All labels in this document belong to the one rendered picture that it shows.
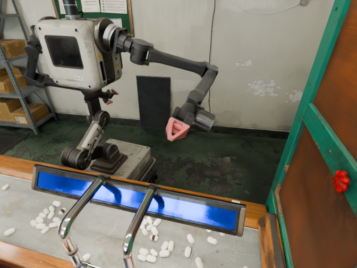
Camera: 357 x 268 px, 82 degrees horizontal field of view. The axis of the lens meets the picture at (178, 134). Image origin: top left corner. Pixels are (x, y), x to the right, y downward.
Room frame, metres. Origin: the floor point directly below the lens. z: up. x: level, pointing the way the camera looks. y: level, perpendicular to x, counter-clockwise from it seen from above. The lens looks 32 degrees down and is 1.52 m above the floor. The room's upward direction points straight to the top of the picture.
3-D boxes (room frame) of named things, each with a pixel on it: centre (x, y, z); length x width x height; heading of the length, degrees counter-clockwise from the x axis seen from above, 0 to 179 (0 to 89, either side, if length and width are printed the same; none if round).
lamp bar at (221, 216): (0.40, 0.14, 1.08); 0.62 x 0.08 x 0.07; 76
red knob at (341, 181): (0.28, -0.31, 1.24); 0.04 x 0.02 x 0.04; 166
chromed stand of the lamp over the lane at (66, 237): (0.32, 0.16, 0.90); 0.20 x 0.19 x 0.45; 76
